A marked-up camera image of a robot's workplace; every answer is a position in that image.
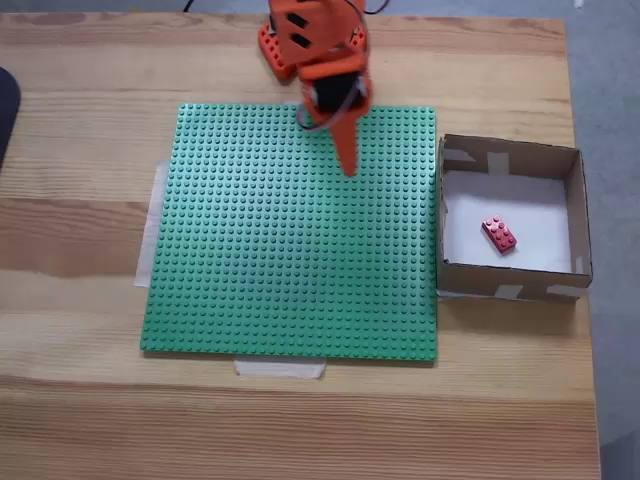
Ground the red lego block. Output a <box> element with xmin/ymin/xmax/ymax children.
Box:
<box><xmin>480</xmin><ymin>214</ymin><xmax>519</xmax><ymax>256</ymax></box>

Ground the green lego baseplate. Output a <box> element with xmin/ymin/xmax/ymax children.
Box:
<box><xmin>139</xmin><ymin>103</ymin><xmax>440</xmax><ymax>365</ymax></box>

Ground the brown cardboard box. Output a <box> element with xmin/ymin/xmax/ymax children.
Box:
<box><xmin>436</xmin><ymin>133</ymin><xmax>595</xmax><ymax>304</ymax></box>

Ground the white paper sheet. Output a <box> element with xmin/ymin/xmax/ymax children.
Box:
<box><xmin>443</xmin><ymin>169</ymin><xmax>574</xmax><ymax>274</ymax></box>

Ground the black rounded pad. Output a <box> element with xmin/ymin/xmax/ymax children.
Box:
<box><xmin>0</xmin><ymin>66</ymin><xmax>24</xmax><ymax>174</ymax></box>

